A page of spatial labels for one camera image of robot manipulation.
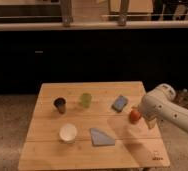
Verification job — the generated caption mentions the red apple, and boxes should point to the red apple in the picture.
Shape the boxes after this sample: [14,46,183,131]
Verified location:
[129,109,141,123]

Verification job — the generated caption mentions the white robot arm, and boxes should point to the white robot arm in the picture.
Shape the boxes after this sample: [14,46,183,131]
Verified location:
[138,83,188,133]

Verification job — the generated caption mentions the green plastic cup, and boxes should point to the green plastic cup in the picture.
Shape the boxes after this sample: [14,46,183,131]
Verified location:
[80,93,92,108]

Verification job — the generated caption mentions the dark metal cup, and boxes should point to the dark metal cup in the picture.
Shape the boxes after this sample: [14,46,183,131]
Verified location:
[54,97,66,114]

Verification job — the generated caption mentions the blue sponge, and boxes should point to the blue sponge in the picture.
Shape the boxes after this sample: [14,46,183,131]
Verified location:
[112,95,128,112]

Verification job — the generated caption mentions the wooden table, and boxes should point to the wooden table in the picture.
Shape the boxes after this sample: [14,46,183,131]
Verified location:
[18,82,170,171]

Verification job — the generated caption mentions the blue grey folded cloth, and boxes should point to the blue grey folded cloth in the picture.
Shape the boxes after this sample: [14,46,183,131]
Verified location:
[90,128,115,146]

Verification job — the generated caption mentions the white bowl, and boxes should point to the white bowl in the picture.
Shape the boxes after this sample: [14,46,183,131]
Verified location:
[59,124,78,143]

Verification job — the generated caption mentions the dark counter cabinet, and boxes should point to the dark counter cabinet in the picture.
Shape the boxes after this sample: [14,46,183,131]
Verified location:
[0,21,188,94]

